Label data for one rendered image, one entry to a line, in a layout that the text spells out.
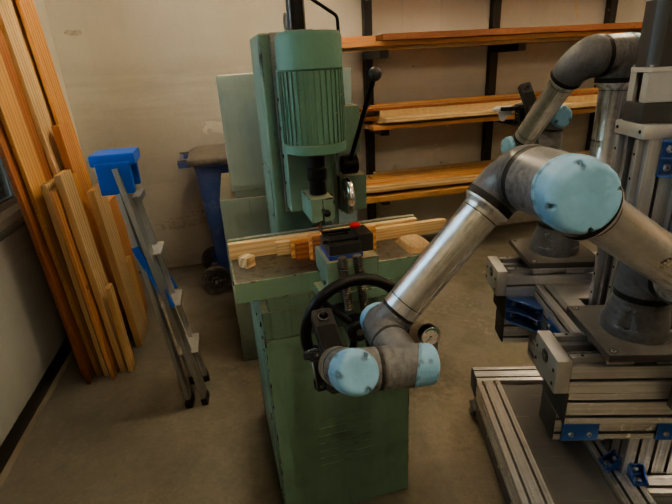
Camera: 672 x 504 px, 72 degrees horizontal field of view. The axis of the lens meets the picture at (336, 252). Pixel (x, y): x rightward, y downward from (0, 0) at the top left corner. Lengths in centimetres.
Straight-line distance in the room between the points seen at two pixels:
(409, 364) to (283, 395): 71
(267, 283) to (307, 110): 47
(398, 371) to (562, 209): 36
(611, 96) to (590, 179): 87
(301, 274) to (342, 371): 56
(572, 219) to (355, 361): 40
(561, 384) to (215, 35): 307
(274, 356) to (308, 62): 80
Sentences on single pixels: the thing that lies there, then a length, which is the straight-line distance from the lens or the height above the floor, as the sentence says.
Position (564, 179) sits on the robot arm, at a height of 125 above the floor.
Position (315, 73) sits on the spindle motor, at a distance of 126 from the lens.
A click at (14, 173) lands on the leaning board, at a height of 107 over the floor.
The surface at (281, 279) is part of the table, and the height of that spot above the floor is 89.
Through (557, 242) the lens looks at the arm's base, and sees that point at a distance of 163.
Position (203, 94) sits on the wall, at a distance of 360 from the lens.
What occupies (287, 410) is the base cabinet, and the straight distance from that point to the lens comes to 150.
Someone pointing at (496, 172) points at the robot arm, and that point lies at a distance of 88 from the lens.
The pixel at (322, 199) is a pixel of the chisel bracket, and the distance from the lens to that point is 134.
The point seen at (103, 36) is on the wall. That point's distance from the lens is 368.
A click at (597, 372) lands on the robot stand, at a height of 74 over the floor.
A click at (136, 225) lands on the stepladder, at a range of 197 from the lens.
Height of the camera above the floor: 142
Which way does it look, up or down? 22 degrees down
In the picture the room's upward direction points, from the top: 3 degrees counter-clockwise
